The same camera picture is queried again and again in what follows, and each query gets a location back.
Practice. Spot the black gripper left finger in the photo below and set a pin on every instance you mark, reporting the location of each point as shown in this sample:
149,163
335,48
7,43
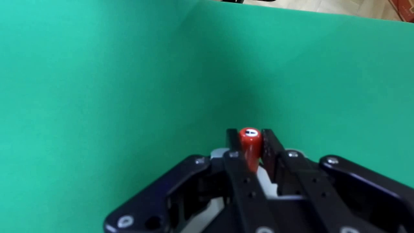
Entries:
233,157

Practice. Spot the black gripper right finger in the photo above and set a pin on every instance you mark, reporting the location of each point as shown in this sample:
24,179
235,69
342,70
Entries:
272,149

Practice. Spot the red marker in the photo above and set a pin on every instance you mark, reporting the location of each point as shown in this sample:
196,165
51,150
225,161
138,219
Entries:
251,146

